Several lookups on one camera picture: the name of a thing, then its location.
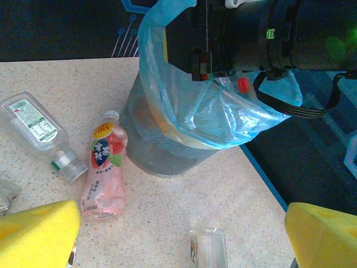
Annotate pink peach tea bottle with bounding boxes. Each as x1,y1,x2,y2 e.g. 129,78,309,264
80,109,129,222

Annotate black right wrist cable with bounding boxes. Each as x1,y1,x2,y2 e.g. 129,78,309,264
253,71,357,119

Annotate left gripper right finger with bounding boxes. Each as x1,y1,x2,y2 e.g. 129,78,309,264
284,201,357,268

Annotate clear ribbed bottle red-white label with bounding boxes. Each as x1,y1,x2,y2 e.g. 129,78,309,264
0,178,22,216

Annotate metal mesh waste bin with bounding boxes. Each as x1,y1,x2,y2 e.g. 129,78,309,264
119,74,223,179

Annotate clear bottle green cap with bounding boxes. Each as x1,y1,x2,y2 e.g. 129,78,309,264
189,227,228,268

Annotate clear bottle green white label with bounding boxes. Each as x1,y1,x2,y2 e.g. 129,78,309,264
0,91,89,184

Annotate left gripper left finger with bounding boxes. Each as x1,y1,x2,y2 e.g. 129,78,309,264
0,199,81,268

